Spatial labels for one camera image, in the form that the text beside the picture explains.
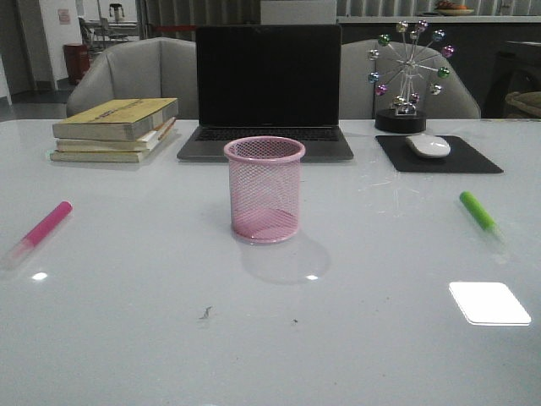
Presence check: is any green highlighter pen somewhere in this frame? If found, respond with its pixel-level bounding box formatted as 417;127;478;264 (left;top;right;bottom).
459;191;505;245

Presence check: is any pink highlighter pen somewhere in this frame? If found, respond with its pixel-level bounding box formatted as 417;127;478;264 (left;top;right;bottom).
1;200;73;272

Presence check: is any pink mesh pen holder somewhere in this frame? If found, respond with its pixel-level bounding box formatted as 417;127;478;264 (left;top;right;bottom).
223;135;305;244

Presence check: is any grey laptop computer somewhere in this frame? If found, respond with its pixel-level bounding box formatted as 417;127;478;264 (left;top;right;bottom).
177;25;353;162

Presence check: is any middle white book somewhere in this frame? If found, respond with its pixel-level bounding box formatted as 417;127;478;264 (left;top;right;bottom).
56;118;176;152

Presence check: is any right grey armchair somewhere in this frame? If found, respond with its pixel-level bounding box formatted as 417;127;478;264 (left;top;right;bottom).
339;40;480;119

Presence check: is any grey armchair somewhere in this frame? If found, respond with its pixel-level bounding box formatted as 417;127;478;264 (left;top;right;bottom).
66;37;199;119
339;40;480;119

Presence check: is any white computer mouse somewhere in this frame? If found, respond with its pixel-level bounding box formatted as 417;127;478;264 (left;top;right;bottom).
406;134;451;158

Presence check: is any top yellow book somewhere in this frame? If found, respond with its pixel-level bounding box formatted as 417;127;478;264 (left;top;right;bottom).
52;98;178;141

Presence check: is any left grey armchair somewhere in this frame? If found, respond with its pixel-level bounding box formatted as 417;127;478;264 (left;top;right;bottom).
66;37;199;119

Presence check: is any white box behind laptop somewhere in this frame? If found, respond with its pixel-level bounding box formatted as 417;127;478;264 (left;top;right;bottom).
260;1;337;25

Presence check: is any ferris wheel desk ornament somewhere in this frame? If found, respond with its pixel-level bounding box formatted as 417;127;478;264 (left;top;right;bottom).
368;19;451;134

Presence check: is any black mouse pad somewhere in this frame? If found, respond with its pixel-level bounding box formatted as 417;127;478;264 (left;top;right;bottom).
375;135;504;174

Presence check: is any bottom pale book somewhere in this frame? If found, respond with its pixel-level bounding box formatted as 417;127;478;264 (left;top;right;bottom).
49;129;172;163

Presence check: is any red trash bin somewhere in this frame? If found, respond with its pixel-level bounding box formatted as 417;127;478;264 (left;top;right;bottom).
63;43;90;85

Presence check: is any fruit bowl on counter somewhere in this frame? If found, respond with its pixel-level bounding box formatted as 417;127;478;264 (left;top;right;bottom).
434;1;474;16

